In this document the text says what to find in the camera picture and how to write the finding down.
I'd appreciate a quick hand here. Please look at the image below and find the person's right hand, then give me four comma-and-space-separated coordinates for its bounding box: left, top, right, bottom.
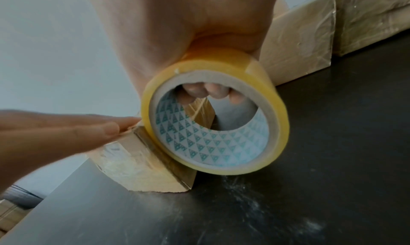
86, 0, 281, 105

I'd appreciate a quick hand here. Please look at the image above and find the small cardboard box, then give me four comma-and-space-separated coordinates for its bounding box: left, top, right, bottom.
91, 97, 216, 194

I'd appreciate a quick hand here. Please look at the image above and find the tall cardboard box square hole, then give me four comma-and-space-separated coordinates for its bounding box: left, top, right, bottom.
258, 0, 337, 88

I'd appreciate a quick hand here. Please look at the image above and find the yellow tape roll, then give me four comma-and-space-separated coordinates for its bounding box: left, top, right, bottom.
141, 47, 291, 175

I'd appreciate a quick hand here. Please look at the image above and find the person's left hand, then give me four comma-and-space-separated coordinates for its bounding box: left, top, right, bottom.
0, 109, 143, 195

